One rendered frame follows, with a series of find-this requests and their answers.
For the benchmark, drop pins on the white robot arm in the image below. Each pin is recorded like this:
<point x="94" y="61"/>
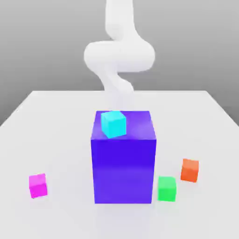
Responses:
<point x="119" y="56"/>

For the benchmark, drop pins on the small cyan cube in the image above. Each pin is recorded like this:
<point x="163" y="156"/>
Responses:
<point x="113" y="124"/>

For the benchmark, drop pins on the small green cube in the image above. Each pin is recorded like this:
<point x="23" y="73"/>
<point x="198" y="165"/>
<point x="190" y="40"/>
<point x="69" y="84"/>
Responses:
<point x="166" y="189"/>

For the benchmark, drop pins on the small orange cube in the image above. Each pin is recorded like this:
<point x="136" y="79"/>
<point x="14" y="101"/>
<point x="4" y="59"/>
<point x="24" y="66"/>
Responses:
<point x="189" y="170"/>

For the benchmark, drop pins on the small magenta cube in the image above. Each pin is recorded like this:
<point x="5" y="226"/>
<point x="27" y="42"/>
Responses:
<point x="38" y="186"/>

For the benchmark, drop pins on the large purple box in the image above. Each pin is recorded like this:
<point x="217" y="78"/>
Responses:
<point x="123" y="168"/>

